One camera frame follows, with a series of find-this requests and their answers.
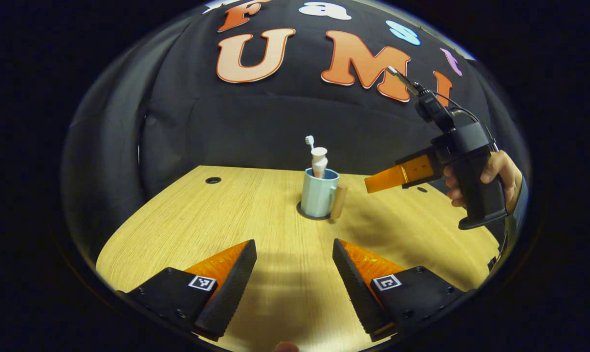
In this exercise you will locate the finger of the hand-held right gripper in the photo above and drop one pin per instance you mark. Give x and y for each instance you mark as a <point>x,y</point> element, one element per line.
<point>402,175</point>

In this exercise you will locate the white toothpaste tube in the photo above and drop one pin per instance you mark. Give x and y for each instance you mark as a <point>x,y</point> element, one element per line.
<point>319,161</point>

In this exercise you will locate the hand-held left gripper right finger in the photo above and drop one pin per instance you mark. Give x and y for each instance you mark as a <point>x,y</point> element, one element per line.
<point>357,293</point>

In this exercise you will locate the wooden desktop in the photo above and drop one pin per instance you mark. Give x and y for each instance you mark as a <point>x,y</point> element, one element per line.
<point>226,220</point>

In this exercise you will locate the black backdrop cloth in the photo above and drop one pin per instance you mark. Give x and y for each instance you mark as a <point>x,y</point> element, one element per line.
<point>275,122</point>

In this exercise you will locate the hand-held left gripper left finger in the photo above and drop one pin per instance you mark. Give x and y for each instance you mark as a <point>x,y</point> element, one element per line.
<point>229,293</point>

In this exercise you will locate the light blue cup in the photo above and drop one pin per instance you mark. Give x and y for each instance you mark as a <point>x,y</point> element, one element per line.
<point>316,195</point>

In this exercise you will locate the white toothbrush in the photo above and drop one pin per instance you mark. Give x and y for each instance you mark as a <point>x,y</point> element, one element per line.
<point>310,142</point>

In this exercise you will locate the dark round coaster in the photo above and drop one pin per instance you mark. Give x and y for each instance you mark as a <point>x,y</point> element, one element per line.
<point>300,211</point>

